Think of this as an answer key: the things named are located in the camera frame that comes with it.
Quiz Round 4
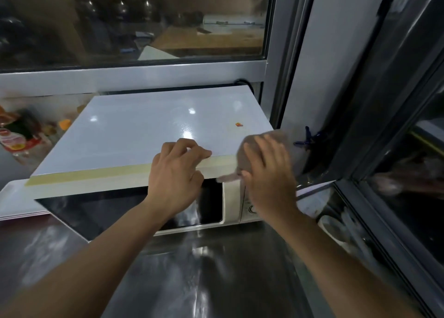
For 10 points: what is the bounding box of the person's right hand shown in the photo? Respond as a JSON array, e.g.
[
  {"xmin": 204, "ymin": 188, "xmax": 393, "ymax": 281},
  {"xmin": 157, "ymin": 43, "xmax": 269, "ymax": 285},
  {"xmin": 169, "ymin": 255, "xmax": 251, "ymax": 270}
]
[{"xmin": 241, "ymin": 134, "xmax": 299, "ymax": 225}]

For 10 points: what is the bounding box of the person's left hand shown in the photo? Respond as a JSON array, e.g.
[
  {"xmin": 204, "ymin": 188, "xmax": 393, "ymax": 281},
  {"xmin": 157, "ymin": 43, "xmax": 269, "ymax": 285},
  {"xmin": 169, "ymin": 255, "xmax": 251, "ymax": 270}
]
[{"xmin": 145, "ymin": 138, "xmax": 213, "ymax": 221}]

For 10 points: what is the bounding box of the brown cleaning cloth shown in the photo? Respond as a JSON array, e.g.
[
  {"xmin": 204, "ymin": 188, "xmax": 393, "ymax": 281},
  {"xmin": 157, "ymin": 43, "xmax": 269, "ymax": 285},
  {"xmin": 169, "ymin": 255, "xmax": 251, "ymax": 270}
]
[{"xmin": 216, "ymin": 128, "xmax": 296, "ymax": 184}]

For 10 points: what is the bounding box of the white microwave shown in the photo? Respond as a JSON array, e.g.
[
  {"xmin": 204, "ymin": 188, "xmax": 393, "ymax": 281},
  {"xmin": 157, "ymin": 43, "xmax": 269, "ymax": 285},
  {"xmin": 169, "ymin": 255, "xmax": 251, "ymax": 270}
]
[{"xmin": 24, "ymin": 85, "xmax": 275, "ymax": 243}]

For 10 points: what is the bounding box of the white rectangular plate orange print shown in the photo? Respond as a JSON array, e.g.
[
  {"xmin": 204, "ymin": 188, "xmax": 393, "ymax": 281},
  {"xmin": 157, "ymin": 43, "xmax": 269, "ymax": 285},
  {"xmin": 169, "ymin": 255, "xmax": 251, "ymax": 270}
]
[
  {"xmin": 0, "ymin": 211, "xmax": 50, "ymax": 219},
  {"xmin": 0, "ymin": 179, "xmax": 51, "ymax": 215}
]

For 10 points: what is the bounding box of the red sauce bottle orange cap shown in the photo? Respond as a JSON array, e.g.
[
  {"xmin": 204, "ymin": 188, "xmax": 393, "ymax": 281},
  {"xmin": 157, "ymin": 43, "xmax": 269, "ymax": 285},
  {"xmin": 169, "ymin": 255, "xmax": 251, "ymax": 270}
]
[{"xmin": 0, "ymin": 106, "xmax": 44, "ymax": 155}]

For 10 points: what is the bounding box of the person's left forearm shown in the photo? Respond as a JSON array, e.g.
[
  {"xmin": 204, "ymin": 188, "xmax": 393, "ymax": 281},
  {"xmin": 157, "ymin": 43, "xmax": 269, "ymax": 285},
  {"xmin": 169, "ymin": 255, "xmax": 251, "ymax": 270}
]
[{"xmin": 0, "ymin": 200, "xmax": 174, "ymax": 318}]

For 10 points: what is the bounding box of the person's right forearm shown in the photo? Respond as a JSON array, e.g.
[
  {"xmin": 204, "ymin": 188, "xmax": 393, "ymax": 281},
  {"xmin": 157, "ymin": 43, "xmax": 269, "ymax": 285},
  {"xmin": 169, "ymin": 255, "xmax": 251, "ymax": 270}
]
[{"xmin": 274, "ymin": 213, "xmax": 424, "ymax": 318}]

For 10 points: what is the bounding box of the stainless steel table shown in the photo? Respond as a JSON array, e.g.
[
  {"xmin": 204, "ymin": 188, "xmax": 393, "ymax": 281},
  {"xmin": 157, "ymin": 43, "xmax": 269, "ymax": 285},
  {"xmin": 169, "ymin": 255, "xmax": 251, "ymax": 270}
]
[{"xmin": 0, "ymin": 217, "xmax": 330, "ymax": 318}]

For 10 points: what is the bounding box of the blue plastic clip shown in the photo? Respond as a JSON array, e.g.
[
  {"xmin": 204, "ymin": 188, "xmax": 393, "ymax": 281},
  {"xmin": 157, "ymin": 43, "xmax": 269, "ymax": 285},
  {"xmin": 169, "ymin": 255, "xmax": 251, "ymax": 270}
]
[{"xmin": 294, "ymin": 126, "xmax": 321, "ymax": 148}]

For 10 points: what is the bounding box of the small white bowl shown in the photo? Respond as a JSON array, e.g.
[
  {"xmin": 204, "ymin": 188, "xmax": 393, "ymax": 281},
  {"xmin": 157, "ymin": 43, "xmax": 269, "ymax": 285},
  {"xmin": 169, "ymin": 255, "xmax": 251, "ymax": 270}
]
[{"xmin": 318, "ymin": 214, "xmax": 351, "ymax": 252}]

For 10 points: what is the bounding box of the wooden worktable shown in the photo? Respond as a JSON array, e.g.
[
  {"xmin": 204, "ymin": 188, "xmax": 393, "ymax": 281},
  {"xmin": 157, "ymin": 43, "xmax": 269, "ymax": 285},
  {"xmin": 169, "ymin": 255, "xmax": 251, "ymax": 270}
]
[{"xmin": 151, "ymin": 26, "xmax": 266, "ymax": 57}]

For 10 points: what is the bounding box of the black power cord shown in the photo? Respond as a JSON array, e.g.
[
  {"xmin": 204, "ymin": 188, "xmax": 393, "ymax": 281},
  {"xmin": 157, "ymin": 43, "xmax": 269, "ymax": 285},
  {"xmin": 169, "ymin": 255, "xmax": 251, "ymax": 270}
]
[{"xmin": 234, "ymin": 79, "xmax": 256, "ymax": 95}]

